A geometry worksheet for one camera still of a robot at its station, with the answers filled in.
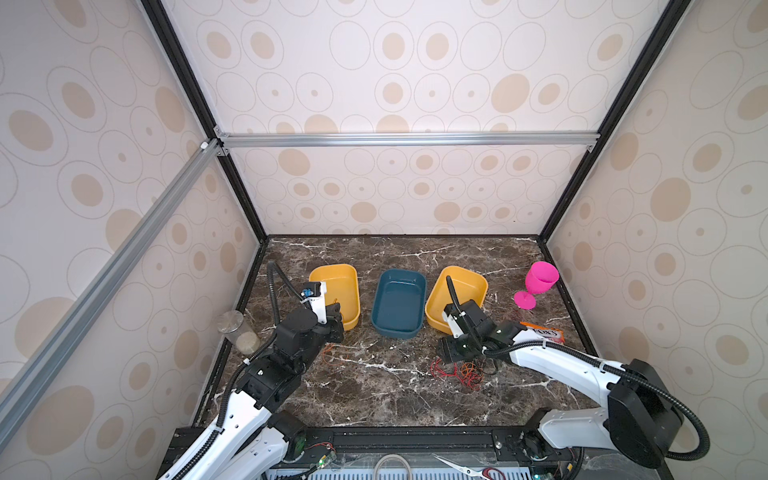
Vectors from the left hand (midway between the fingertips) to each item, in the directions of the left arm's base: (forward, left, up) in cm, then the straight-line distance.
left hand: (347, 303), depth 71 cm
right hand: (-3, -26, -20) cm, 33 cm away
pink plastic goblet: (+15, -55, -10) cm, 58 cm away
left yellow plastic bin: (+20, +7, -25) cm, 33 cm away
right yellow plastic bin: (+23, -38, -25) cm, 51 cm away
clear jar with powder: (-1, +32, -10) cm, 33 cm away
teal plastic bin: (+15, -13, -25) cm, 32 cm away
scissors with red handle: (-32, -32, -24) cm, 51 cm away
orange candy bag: (+3, -60, -24) cm, 65 cm away
